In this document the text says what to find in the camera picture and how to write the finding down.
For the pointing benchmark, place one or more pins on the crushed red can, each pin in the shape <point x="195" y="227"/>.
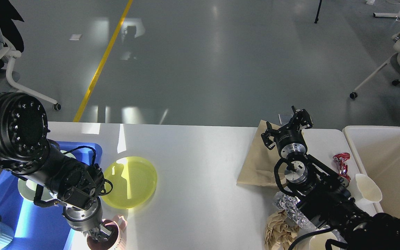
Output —
<point x="341" y="159"/>

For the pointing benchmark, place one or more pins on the blue plastic tray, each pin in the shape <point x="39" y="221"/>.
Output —
<point x="34" y="228"/>

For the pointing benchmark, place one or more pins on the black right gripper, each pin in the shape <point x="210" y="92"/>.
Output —
<point x="288" y="141"/>

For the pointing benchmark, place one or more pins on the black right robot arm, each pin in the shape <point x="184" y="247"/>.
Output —
<point x="323" y="196"/>

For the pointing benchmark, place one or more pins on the black tripod leg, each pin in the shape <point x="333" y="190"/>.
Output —
<point x="318" y="12"/>

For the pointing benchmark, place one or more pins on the pale green plate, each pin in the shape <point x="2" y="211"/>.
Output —
<point x="27" y="190"/>

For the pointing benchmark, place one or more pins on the pink mug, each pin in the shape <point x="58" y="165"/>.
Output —
<point x="117" y="239"/>

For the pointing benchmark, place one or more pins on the brown paper bag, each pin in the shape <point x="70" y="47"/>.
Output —
<point x="258" y="166"/>

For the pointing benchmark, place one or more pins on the yellow plate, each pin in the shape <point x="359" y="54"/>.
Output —
<point x="134" y="180"/>

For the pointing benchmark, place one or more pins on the crumpled aluminium foil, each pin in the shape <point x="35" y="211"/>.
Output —
<point x="284" y="202"/>

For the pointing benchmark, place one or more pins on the white plastic bin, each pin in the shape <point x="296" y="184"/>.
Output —
<point x="376" y="150"/>

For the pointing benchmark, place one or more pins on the crumpled brown paper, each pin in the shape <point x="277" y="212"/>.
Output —
<point x="278" y="232"/>

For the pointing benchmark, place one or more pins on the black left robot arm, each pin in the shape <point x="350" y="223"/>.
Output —
<point x="28" y="154"/>

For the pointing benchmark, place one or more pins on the white office chair left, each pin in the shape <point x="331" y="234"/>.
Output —
<point x="9" y="54"/>

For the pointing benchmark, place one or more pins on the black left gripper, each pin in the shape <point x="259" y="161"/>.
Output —
<point x="89" y="221"/>

